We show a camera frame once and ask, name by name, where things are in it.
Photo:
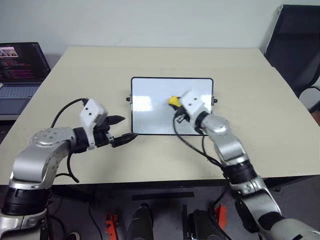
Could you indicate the grey open laptop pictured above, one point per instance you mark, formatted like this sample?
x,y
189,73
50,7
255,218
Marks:
x,y
18,75

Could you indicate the black-framed small whiteboard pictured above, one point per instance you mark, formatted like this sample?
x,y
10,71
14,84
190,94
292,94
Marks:
x,y
155,112

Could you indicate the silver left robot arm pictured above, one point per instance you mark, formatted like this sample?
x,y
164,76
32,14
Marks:
x,y
47,140

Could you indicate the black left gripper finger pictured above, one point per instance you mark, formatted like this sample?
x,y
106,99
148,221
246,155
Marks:
x,y
116,120
123,140

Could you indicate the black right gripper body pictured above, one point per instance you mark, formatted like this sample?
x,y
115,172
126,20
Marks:
x,y
182,117

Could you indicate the black flat bar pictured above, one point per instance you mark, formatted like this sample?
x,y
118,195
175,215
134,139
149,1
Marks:
x,y
162,196

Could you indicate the dark rounded robot leg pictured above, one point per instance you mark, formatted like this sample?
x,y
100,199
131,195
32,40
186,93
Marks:
x,y
202,225
140,222

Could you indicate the yellow whiteboard eraser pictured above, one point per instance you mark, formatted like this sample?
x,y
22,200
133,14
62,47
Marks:
x,y
173,100

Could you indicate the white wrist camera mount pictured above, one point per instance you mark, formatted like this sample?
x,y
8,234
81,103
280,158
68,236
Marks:
x,y
192,102
90,110

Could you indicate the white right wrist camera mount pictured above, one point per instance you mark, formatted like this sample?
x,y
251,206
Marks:
x,y
192,102

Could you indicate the black mesh office chair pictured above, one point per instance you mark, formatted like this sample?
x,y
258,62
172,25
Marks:
x,y
292,50

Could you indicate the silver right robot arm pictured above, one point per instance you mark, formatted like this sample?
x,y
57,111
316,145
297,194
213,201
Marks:
x,y
228,147

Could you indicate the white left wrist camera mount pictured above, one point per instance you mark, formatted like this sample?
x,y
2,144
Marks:
x,y
90,110

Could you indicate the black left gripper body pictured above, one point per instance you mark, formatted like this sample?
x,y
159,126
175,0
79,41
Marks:
x,y
102,136

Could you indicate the orange-red clamp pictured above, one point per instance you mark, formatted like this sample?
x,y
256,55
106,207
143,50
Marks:
x,y
222,216
111,226

